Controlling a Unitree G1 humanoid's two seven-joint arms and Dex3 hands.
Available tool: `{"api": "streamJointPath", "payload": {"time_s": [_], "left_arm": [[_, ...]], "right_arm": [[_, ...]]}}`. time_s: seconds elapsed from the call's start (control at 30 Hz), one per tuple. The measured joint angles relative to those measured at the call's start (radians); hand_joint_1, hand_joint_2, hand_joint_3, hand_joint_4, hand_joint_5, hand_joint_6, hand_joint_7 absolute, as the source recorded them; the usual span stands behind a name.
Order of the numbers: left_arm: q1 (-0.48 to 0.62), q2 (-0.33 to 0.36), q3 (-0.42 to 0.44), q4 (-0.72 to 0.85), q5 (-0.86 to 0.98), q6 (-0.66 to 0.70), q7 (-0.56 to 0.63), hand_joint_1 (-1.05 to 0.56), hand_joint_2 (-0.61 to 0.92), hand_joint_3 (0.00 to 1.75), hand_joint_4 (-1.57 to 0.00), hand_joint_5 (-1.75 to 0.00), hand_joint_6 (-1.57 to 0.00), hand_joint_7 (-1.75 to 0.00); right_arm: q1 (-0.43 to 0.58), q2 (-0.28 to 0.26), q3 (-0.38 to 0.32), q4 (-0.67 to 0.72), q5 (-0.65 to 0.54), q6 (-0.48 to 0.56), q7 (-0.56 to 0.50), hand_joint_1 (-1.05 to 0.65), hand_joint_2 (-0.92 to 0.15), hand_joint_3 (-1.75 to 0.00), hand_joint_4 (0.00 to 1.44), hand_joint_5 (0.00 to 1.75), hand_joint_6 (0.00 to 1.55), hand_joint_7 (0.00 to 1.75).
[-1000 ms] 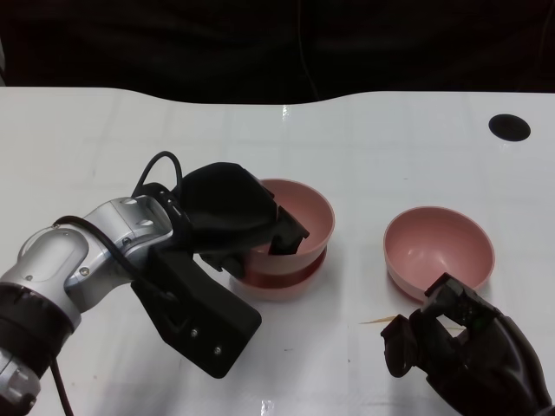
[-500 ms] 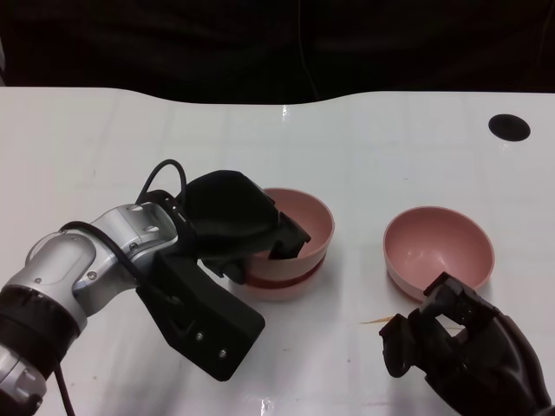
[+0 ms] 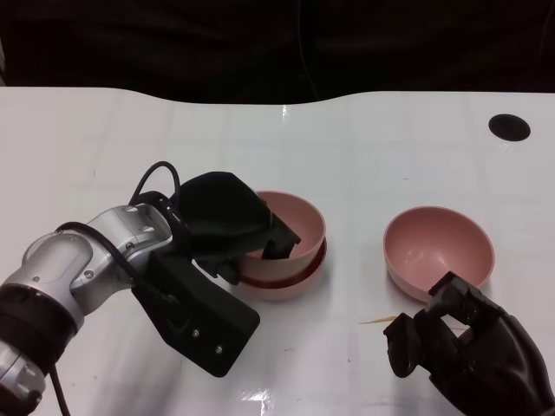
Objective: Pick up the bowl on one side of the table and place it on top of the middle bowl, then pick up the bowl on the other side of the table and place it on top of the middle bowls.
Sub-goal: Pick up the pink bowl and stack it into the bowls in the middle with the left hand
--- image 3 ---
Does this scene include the black round table grommet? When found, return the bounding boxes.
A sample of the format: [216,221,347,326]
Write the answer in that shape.
[488,114,532,142]

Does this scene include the pink plastic bowl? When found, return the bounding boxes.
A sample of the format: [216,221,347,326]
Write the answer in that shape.
[238,237,329,302]
[383,206,496,303]
[236,190,327,278]

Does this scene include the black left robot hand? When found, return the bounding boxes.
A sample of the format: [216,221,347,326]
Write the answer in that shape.
[173,172,303,285]

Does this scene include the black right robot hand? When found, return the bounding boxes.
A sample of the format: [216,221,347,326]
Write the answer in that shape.
[382,271,555,416]

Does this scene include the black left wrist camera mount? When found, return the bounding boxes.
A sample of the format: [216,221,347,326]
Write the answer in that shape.
[131,250,261,377]

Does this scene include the black cloth drape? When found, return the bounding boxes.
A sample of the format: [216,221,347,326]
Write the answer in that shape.
[0,0,555,105]

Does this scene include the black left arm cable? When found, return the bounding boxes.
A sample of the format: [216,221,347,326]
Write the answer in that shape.
[49,160,183,416]

